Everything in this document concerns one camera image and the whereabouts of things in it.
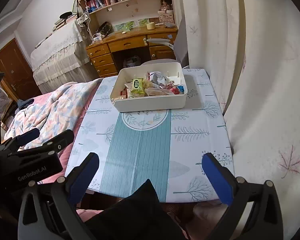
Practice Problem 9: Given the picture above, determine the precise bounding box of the lace covered cabinet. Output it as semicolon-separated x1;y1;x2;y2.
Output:
31;21;98;94

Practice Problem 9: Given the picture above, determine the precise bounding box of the patterned light blue tablecloth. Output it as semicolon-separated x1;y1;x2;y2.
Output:
66;69;234;203

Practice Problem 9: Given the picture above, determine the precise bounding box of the grey office chair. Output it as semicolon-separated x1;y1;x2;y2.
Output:
141;16;190;68

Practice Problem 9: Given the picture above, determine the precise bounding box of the brown wooden door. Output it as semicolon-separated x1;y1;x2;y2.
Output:
0;38;42;100

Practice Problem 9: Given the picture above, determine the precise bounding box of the maroon white chocolate packet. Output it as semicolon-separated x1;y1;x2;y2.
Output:
165;81;180;95

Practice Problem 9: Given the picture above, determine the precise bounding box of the large beige cake packet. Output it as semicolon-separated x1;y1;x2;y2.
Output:
145;88;174;96

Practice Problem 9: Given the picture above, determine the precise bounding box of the wooden desk with drawers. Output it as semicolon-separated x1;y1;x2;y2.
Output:
86;25;178;77

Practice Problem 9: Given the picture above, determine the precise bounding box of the pale crumbly cookie packet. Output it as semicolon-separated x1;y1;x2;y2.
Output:
142;79;156;89

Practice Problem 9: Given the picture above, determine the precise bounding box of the black trash bag bin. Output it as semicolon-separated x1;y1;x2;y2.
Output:
123;55;141;68

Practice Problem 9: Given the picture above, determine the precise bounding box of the white floral curtain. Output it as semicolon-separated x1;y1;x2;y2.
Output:
174;0;300;239

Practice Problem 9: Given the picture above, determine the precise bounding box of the floral pastel blanket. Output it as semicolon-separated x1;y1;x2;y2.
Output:
4;78;102;150

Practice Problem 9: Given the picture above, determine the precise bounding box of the white plastic storage bin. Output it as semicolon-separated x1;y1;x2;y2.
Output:
110;62;187;113

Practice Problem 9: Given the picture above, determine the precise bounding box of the red edged dark plum packet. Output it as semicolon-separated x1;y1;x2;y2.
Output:
120;88;128;100

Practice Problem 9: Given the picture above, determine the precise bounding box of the wooden bookshelf with books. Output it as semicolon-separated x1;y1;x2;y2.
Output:
77;0;173;34

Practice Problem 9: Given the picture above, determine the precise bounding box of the blue snowflake snack packet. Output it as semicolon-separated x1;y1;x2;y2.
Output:
176;85;184;94

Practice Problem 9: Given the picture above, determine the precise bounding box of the white red snack packet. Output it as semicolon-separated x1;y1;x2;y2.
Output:
149;72;168;85

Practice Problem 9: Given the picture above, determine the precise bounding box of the green candy packet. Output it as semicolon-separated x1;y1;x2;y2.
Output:
131;78;145;96

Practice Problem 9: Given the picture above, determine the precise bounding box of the doll on desk shelf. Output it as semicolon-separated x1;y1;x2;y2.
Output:
158;0;173;14

